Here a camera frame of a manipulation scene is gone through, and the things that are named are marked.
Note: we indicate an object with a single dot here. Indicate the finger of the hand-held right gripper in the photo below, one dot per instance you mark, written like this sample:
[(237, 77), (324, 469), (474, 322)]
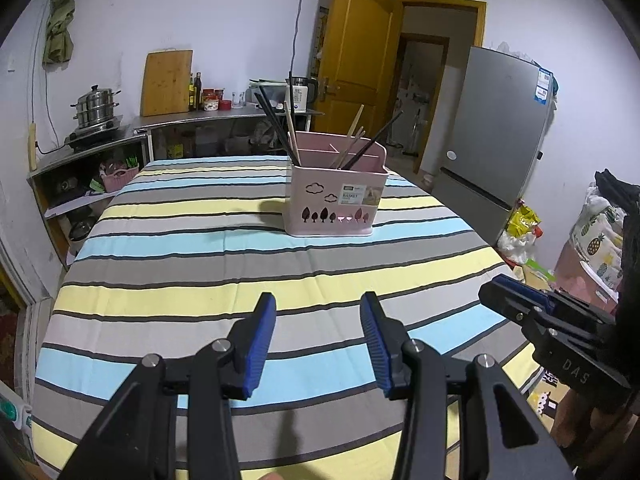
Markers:
[(505, 302), (530, 292)]

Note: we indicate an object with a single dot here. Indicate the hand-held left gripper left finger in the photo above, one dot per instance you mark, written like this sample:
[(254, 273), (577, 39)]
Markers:
[(260, 345)]

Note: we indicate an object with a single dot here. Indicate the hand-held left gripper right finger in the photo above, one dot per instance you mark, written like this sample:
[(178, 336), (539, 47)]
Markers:
[(377, 345)]

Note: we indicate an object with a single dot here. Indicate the pink utensil basket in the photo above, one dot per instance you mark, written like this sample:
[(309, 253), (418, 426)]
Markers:
[(320, 200)]

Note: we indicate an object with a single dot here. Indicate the wooden chopstick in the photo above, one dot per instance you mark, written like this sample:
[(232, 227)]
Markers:
[(293, 132), (352, 135)]

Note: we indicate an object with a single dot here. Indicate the person's right forearm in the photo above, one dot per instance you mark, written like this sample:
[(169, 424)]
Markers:
[(585, 425)]

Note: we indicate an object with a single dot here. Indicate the printed cardboard box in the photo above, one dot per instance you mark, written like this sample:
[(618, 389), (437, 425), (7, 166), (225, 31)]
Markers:
[(542, 390)]

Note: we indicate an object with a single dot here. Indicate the white plastic bag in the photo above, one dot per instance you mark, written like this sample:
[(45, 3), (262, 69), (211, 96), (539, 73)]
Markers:
[(517, 247)]

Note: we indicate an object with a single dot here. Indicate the pink plastic tub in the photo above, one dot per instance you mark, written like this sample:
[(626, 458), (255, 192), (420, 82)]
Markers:
[(575, 270)]

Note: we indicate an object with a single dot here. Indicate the pineapple print cloth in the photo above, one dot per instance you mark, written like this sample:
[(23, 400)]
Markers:
[(597, 245)]

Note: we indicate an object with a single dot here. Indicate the striped tablecloth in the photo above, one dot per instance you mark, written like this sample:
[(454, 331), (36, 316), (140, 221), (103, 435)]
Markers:
[(200, 260)]

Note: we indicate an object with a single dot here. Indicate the black clothing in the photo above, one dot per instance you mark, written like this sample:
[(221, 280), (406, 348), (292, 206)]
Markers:
[(610, 192)]

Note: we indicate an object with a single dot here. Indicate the white bowl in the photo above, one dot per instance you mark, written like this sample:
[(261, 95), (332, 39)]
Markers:
[(428, 180)]

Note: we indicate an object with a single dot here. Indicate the grey refrigerator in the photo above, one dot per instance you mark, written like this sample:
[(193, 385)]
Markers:
[(490, 135)]

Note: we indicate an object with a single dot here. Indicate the white rice cooker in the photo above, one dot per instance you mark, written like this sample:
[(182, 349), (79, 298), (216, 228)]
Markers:
[(81, 229)]

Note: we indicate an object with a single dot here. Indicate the small pink basket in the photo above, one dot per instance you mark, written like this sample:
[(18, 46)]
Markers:
[(120, 180)]

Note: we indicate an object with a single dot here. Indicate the steel counter table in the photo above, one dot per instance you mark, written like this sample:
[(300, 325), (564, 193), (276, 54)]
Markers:
[(200, 117)]

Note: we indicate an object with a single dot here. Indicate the clear drinking glass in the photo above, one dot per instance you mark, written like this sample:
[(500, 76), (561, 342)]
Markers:
[(238, 101)]

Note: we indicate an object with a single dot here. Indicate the white electric kettle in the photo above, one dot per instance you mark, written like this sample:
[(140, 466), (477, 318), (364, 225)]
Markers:
[(301, 97)]

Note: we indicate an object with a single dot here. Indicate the grey plastic storage box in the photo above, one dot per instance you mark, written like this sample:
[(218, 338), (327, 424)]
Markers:
[(267, 91)]

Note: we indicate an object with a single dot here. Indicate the gas stove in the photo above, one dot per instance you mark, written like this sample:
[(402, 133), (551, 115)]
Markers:
[(95, 135)]

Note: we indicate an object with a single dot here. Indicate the steel stove cabinet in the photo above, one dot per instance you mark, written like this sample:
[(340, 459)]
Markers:
[(55, 162)]

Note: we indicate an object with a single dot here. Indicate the wooden cutting board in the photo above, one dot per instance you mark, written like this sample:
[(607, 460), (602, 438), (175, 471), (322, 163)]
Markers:
[(165, 85)]

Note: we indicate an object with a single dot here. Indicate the yellow wooden door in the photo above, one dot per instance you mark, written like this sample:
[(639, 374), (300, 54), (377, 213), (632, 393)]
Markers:
[(357, 60)]

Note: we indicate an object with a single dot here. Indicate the steel steamer pot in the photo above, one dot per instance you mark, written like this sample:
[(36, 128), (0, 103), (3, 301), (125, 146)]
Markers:
[(95, 107)]

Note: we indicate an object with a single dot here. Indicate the green hanging cloth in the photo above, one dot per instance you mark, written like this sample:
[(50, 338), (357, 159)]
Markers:
[(59, 15)]

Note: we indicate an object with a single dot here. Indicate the yellow door frame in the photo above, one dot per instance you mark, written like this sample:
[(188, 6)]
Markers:
[(475, 20)]

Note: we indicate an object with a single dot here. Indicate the beige wall power strip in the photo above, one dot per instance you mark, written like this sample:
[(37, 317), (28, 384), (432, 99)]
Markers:
[(32, 146)]

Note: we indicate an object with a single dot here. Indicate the wall calendar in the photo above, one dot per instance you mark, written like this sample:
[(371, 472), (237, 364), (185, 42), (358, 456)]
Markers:
[(320, 35)]

